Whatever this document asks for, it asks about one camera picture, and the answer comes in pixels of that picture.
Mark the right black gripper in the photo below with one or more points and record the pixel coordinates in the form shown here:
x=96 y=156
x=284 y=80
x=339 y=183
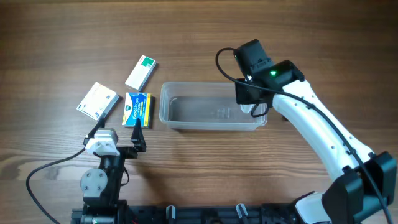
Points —
x=246 y=93

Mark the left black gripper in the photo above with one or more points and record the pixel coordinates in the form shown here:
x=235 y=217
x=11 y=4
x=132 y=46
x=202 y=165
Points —
x=123 y=151

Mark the clear spray bottle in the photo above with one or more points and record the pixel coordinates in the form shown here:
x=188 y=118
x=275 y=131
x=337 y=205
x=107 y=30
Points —
x=246 y=108

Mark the blue yellow VapoDrops box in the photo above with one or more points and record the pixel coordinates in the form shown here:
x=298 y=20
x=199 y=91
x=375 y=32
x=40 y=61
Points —
x=138 y=106

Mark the clear plastic container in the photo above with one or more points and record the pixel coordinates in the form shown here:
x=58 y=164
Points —
x=204 y=106

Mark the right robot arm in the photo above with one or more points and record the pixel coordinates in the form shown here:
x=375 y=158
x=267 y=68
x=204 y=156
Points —
x=363 y=182

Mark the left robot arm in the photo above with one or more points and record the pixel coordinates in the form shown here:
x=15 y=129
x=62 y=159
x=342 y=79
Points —
x=101 y=186

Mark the white medicine box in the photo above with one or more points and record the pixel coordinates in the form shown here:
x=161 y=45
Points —
x=98 y=102

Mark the white box green corner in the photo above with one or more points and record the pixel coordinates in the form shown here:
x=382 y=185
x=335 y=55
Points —
x=140 y=73

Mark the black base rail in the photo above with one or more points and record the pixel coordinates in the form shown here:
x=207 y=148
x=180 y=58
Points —
x=240 y=213

